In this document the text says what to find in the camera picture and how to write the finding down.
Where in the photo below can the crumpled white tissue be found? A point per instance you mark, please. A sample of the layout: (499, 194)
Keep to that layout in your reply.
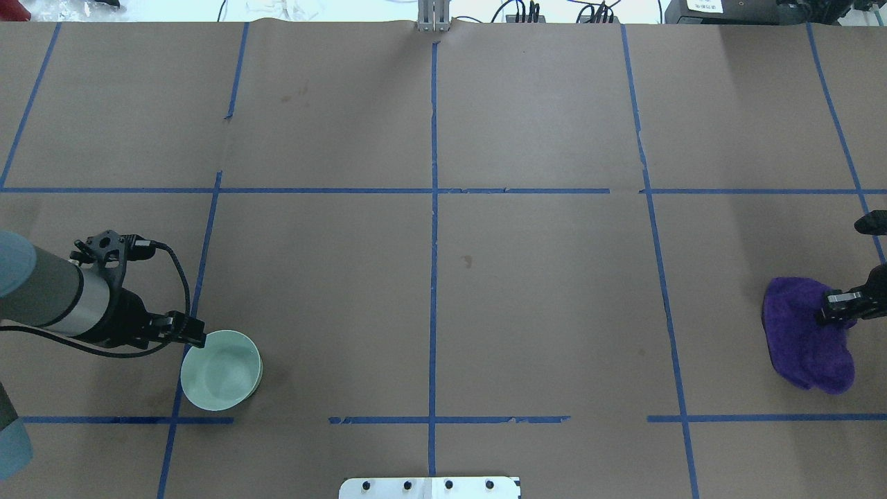
(287, 10)

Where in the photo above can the aluminium frame post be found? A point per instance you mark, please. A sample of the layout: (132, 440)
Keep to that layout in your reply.
(433, 16)

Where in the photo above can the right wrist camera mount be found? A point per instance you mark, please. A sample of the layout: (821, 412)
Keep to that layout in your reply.
(873, 223)

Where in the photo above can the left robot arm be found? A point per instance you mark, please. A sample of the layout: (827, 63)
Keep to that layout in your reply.
(81, 301)

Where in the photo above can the purple cloth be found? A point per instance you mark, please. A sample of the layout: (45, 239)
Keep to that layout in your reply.
(805, 352)

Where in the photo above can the light green bowl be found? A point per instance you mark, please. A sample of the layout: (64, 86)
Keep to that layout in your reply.
(226, 371)

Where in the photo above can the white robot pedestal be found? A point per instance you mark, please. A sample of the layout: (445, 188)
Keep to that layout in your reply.
(432, 487)

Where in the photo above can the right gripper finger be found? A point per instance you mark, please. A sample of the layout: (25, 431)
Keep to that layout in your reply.
(841, 307)

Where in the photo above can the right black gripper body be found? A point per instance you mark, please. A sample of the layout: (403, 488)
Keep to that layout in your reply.
(874, 285)

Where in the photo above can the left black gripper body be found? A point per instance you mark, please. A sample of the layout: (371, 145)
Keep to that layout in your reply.
(125, 317)

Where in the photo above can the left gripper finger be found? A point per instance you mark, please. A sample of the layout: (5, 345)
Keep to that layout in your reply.
(184, 329)

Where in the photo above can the black printer box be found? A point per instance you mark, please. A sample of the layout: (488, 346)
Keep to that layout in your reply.
(764, 13)

